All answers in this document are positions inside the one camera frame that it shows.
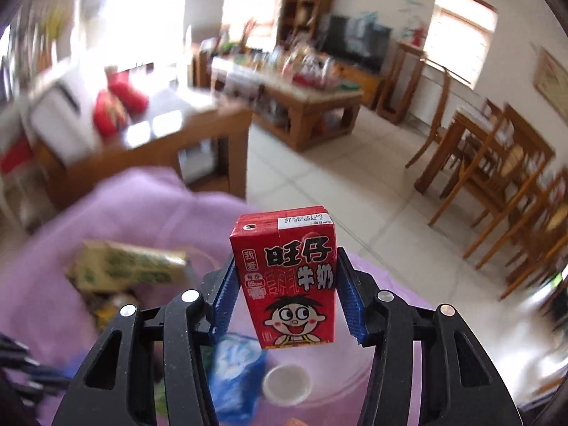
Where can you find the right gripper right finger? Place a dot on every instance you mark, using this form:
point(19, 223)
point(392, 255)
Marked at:
point(460, 384)

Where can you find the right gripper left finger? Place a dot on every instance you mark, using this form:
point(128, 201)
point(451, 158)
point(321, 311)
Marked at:
point(115, 383)

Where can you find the red milk carton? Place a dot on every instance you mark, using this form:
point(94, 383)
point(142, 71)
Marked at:
point(287, 261)

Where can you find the pink purple tablecloth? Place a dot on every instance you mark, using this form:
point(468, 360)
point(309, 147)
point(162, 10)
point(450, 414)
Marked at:
point(151, 207)

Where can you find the blue white snack wrapper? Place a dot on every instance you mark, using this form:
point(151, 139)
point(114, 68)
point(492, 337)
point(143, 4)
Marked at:
point(236, 376)

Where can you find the white bottle cap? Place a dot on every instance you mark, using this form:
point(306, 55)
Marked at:
point(286, 385)

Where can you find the wooden dining chair front right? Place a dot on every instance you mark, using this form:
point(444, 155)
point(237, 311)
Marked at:
point(540, 232)

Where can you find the wooden dining chair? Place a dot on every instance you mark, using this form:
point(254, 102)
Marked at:
point(540, 232)
point(502, 171)

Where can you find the wooden dining chair front left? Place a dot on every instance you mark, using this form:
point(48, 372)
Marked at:
point(502, 171)

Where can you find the wooden side table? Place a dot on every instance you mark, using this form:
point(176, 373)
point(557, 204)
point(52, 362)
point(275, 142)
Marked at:
point(228, 124)

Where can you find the red cushion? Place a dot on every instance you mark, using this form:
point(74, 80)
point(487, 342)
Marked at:
point(116, 104)

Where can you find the wooden tv cabinet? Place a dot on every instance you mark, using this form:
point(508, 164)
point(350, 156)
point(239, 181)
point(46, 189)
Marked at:
point(369, 82)

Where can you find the wooden coffee table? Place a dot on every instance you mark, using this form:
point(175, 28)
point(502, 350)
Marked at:
point(299, 117)

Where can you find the wooden tall stand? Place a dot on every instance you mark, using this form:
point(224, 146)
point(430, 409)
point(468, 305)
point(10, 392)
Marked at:
point(401, 82)

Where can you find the flat screen television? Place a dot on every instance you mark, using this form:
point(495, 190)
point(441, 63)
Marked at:
point(356, 40)

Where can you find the wooden bookshelf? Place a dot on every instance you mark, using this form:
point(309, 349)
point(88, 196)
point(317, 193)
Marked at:
point(300, 18)

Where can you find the framed wall picture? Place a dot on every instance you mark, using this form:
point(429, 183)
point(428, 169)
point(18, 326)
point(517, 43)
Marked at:
point(551, 81)

